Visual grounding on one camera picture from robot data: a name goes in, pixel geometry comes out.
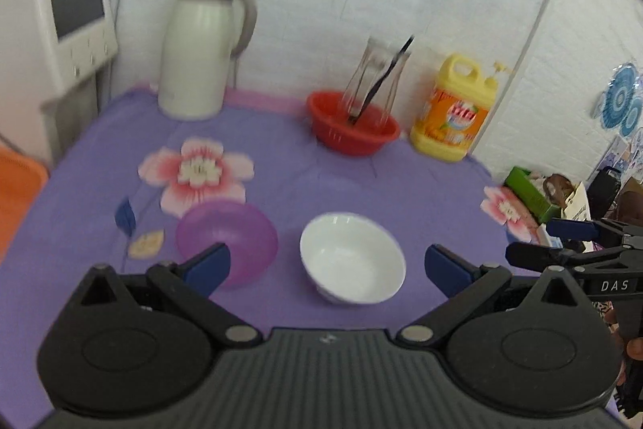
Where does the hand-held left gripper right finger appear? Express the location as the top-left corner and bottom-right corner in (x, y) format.
(397, 244), (586, 352)

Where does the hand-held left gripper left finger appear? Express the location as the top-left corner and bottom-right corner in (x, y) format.
(75, 242), (264, 352)

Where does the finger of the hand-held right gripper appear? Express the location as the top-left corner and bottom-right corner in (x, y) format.
(546, 217), (643, 243)
(505, 241), (626, 271)

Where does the purple plastic bowl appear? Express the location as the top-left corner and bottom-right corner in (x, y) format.
(175, 201), (279, 291)

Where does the white bowl with red pattern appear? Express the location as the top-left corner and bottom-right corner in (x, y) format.
(300, 212), (407, 306)

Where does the white paper bag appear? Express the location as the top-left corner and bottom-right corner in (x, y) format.
(543, 174), (592, 229)

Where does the green box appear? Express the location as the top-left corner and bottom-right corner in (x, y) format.
(504, 166), (561, 224)

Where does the purple floral tablecloth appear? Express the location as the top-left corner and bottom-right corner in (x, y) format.
(0, 82), (624, 429)

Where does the blue paper fan decoration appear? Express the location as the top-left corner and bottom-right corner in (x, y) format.
(598, 63), (643, 139)

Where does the yellow detergent bottle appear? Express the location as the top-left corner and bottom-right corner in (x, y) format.
(410, 52), (513, 163)

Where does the red plastic bowl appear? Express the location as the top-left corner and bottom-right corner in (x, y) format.
(307, 91), (401, 157)

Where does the clear glass jar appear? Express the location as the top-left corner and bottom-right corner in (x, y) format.
(343, 36), (413, 127)

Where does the orange plastic basket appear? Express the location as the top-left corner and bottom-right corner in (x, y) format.
(0, 145), (49, 259)

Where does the black straw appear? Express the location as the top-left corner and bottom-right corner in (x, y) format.
(346, 34), (416, 126)

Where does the white thermos jug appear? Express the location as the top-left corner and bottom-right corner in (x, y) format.
(158, 0), (258, 122)

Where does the white water dispenser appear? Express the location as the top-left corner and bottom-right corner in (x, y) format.
(0, 0), (120, 168)

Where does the white wall conduit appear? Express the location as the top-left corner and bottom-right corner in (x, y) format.
(472, 0), (572, 158)

